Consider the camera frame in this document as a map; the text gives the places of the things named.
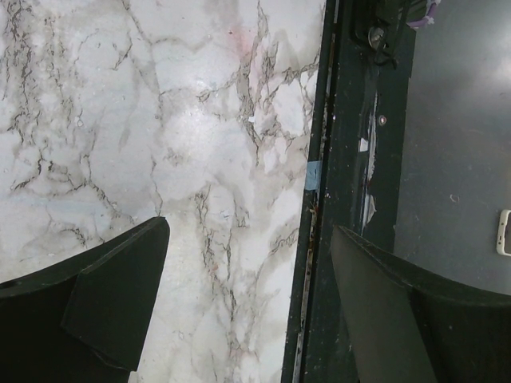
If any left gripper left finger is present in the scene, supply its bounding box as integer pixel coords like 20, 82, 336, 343
1, 217, 170, 382

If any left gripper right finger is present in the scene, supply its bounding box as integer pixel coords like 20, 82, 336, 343
331, 227, 510, 382

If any white phone on floor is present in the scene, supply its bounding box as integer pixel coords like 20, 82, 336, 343
496, 209, 510, 256

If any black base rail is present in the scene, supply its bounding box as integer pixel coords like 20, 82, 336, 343
281, 1, 416, 382

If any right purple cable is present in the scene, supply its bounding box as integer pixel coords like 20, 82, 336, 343
406, 0, 442, 30

